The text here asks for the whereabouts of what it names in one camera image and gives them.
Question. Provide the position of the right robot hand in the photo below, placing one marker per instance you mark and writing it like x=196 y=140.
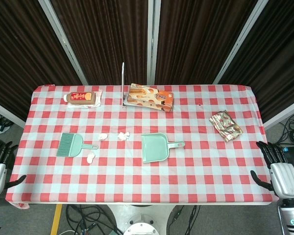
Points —
x=285 y=180

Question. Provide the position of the green hand brush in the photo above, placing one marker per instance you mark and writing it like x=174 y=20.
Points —
x=69 y=145

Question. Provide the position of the white paper ball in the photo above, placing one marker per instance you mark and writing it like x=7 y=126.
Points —
x=103 y=136
x=123 y=136
x=90 y=157

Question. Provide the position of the green plastic dustpan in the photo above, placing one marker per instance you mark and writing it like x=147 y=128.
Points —
x=153 y=149

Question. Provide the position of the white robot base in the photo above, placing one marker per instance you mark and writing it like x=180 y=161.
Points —
x=139 y=218

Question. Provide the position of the gold foil snack packet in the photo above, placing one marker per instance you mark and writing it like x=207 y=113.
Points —
x=225 y=126

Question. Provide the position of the orange biscuit box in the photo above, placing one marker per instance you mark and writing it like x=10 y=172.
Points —
x=149 y=98

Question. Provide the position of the white plastic packet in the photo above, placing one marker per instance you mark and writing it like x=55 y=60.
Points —
x=99 y=98

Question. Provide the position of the red white checkered tablecloth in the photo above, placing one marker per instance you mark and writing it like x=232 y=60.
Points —
x=142 y=181

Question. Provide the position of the white metal bookend stand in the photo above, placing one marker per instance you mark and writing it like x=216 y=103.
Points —
x=123 y=83

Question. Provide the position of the grey aluminium frame post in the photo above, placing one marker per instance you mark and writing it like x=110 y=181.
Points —
x=63 y=41
x=153 y=41
x=240 y=41

